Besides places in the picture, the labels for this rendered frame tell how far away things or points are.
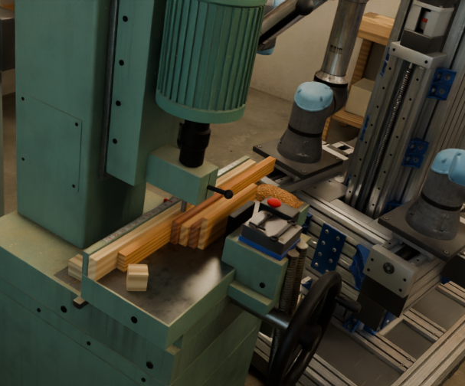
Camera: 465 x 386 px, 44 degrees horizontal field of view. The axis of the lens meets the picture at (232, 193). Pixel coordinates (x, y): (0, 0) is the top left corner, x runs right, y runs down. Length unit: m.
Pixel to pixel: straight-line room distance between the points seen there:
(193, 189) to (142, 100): 0.20
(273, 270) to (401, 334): 1.22
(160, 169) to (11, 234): 0.40
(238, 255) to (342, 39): 0.95
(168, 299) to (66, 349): 0.35
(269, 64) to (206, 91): 3.77
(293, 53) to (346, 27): 2.80
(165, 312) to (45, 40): 0.58
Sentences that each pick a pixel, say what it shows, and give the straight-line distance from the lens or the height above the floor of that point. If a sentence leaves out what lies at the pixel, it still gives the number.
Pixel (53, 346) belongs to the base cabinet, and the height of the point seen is 0.61.
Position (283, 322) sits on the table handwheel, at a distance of 1.24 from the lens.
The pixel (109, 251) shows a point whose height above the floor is 0.95.
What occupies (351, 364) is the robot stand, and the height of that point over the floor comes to 0.21.
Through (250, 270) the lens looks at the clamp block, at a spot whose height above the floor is 0.91.
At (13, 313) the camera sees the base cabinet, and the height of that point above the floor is 0.63.
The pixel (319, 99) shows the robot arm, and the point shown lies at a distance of 1.83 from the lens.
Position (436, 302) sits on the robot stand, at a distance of 2.57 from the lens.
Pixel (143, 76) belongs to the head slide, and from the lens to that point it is 1.13.
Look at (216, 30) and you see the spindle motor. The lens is 1.02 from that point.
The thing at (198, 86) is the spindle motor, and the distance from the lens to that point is 1.05.
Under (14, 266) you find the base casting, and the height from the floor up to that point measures 0.77.
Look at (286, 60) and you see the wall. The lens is 4.74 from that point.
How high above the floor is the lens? 1.63
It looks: 30 degrees down
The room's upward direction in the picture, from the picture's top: 12 degrees clockwise
